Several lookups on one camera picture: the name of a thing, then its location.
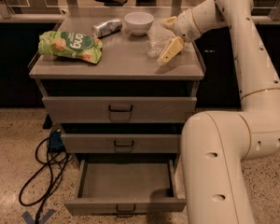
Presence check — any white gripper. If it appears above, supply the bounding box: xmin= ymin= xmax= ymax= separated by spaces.
xmin=158 ymin=8 xmax=202 ymax=66

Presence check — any clear plastic water bottle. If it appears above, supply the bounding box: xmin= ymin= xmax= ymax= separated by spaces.
xmin=147 ymin=36 xmax=172 ymax=59

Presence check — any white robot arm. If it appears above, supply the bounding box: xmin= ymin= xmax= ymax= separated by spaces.
xmin=162 ymin=0 xmax=280 ymax=224

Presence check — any grey metal drawer cabinet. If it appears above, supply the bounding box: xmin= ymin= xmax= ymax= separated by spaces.
xmin=30 ymin=21 xmax=205 ymax=161

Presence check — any top grey drawer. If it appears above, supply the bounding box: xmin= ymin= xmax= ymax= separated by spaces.
xmin=43 ymin=96 xmax=197 ymax=123

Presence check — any grey drawer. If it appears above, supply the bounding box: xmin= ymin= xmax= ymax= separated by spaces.
xmin=62 ymin=133 xmax=180 ymax=153
xmin=64 ymin=155 xmax=186 ymax=216
xmin=43 ymin=96 xmax=197 ymax=123

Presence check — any middle grey drawer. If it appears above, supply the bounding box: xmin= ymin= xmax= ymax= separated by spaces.
xmin=62 ymin=133 xmax=180 ymax=153

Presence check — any bottom grey drawer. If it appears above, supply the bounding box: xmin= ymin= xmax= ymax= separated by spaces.
xmin=64 ymin=155 xmax=186 ymax=216

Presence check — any white ceramic bowl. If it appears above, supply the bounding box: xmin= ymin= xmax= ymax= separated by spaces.
xmin=124 ymin=11 xmax=154 ymax=35

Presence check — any silver soda can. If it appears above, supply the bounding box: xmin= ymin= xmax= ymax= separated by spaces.
xmin=91 ymin=18 xmax=122 ymax=38

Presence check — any black chair armrest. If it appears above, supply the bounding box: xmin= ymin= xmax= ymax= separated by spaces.
xmin=94 ymin=0 xmax=127 ymax=7

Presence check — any green snack bag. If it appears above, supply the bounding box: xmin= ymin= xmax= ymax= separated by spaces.
xmin=38 ymin=31 xmax=103 ymax=64

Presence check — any blue power box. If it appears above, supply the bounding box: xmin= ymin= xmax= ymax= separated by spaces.
xmin=48 ymin=131 xmax=64 ymax=152

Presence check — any black floor cable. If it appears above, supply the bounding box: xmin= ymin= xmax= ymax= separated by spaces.
xmin=18 ymin=136 xmax=73 ymax=224

